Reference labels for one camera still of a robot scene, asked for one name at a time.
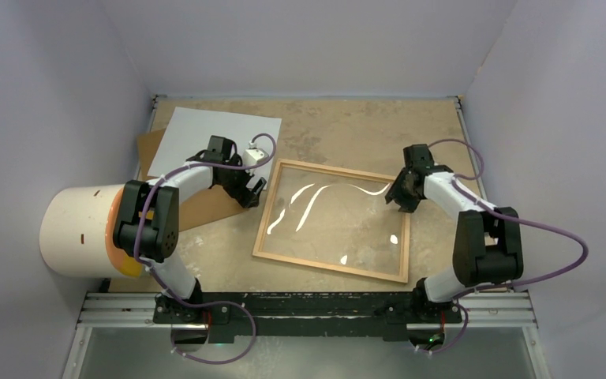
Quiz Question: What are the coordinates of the wooden picture frame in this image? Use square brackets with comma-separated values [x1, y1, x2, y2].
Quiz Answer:
[252, 159, 410, 283]

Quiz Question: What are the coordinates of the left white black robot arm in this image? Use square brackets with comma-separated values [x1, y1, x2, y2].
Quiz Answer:
[112, 135, 274, 323]

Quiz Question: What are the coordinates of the brown backing board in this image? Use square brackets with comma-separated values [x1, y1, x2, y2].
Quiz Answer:
[137, 129, 246, 231]

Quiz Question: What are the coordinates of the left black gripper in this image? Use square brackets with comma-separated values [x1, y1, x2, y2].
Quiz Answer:
[219, 154, 266, 208]

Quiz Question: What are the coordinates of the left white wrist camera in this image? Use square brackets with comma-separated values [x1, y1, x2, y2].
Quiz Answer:
[241, 139, 271, 170]

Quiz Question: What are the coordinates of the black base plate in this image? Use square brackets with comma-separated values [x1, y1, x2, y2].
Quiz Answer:
[153, 290, 463, 343]

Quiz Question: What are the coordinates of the white cylinder orange lid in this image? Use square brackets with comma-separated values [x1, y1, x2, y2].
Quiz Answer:
[39, 184, 144, 278]

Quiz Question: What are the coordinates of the aluminium rail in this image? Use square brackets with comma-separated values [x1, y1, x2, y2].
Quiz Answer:
[78, 292, 537, 329]

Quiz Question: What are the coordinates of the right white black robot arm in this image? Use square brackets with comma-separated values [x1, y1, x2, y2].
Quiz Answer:
[384, 144, 524, 321]

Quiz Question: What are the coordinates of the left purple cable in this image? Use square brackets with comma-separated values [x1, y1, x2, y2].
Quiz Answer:
[133, 133, 277, 366]

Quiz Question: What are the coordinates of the printed photo sheet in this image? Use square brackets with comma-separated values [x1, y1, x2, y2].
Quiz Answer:
[147, 107, 282, 177]

